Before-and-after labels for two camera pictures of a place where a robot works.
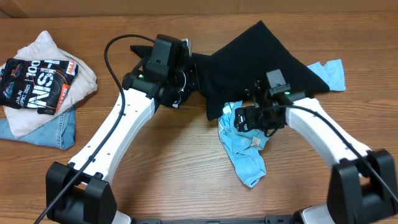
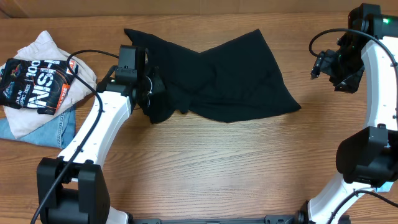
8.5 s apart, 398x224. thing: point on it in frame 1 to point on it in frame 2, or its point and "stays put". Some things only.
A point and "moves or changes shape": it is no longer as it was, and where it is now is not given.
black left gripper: x=194 y=76 to x=159 y=84
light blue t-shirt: x=243 y=147 moves or changes shape
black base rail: x=268 y=219 stays put
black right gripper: x=250 y=114 to x=350 y=84
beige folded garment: x=20 y=121 stays put
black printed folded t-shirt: x=43 y=84 stays put
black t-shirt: x=231 y=73 moves or changes shape
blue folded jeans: x=59 y=132 stays put
